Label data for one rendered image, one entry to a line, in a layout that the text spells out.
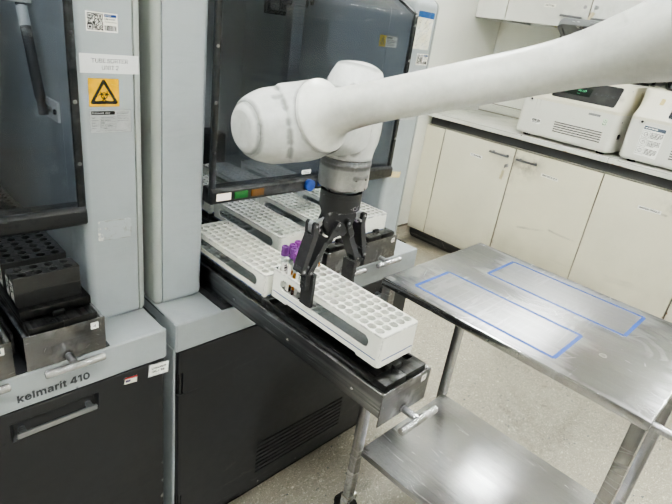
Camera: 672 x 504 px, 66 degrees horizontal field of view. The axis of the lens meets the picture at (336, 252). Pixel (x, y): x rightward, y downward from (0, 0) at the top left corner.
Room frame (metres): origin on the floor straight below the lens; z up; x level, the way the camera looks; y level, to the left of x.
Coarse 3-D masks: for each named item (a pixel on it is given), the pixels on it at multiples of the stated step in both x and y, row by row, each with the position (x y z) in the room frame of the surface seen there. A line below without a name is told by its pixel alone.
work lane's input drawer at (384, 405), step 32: (224, 288) 1.01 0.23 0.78; (256, 320) 0.93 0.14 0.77; (288, 320) 0.88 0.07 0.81; (320, 352) 0.80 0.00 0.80; (352, 352) 0.81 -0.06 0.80; (352, 384) 0.74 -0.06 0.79; (384, 384) 0.71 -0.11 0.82; (416, 384) 0.76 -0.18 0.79; (384, 416) 0.70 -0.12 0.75; (416, 416) 0.72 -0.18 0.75
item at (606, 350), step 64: (448, 256) 1.30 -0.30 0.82; (512, 256) 1.36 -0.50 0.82; (448, 320) 0.98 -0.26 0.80; (512, 320) 0.99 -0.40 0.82; (576, 320) 1.03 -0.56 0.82; (640, 320) 1.08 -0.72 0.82; (448, 384) 1.42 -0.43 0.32; (576, 384) 0.79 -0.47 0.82; (640, 384) 0.82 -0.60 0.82; (384, 448) 1.13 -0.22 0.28; (448, 448) 1.16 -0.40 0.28; (512, 448) 1.20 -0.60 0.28; (640, 448) 1.04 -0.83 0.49
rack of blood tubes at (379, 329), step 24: (336, 288) 0.89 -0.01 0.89; (360, 288) 0.89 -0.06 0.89; (312, 312) 0.84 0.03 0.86; (336, 312) 0.80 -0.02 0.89; (360, 312) 0.81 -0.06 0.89; (384, 312) 0.83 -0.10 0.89; (336, 336) 0.80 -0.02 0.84; (360, 336) 0.81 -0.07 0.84; (384, 336) 0.74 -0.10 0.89; (408, 336) 0.78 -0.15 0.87; (384, 360) 0.74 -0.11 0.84
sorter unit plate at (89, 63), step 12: (84, 60) 0.88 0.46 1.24; (96, 60) 0.90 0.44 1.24; (108, 60) 0.91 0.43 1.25; (120, 60) 0.93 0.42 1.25; (132, 60) 0.94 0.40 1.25; (84, 72) 0.88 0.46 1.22; (96, 72) 0.90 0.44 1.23; (108, 72) 0.91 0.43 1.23; (120, 72) 0.93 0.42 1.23; (132, 72) 0.94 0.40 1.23
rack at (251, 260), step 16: (208, 224) 1.17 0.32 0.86; (224, 224) 1.18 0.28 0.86; (208, 240) 1.09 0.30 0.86; (224, 240) 1.09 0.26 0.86; (240, 240) 1.10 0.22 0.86; (256, 240) 1.12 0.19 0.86; (208, 256) 1.09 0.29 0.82; (224, 256) 1.08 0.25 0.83; (240, 256) 1.02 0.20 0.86; (256, 256) 1.03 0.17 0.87; (272, 256) 1.05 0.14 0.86; (240, 272) 1.05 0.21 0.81; (256, 272) 0.96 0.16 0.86; (272, 272) 0.96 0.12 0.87; (256, 288) 0.96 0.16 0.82
